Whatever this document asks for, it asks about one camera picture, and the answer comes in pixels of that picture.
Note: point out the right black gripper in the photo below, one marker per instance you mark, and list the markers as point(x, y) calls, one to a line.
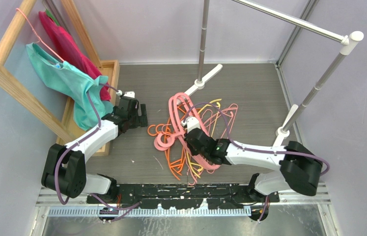
point(191, 149)

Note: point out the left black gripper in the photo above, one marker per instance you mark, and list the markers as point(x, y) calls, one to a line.
point(140, 121)

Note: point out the yellow wire hanger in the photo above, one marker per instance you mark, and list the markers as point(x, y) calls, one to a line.
point(209, 104)

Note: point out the thick pink plastic hanger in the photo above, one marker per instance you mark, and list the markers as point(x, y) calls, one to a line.
point(178, 130)

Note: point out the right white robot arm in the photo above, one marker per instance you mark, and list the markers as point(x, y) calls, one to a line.
point(291, 167)

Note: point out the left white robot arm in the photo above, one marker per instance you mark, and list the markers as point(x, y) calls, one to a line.
point(65, 167)

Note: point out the teal mesh shirt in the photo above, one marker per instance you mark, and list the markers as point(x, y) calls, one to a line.
point(67, 79)

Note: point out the magenta shirt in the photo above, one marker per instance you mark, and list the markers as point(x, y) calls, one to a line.
point(67, 48)

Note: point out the pink hanger on wooden rack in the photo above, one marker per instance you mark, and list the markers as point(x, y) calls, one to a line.
point(40, 40)

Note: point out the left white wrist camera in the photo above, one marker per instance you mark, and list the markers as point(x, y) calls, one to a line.
point(130, 94)

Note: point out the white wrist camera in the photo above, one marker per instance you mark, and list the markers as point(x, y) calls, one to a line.
point(130, 94)
point(190, 123)

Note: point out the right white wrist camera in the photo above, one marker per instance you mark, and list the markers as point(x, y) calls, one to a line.
point(190, 123)

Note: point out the orange wire hanger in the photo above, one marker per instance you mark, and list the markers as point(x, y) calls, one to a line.
point(175, 165)
point(160, 148)

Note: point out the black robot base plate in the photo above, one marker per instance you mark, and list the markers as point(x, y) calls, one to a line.
point(180, 200)

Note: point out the metal clothes rail stand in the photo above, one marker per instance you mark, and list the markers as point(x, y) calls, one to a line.
point(348, 42)

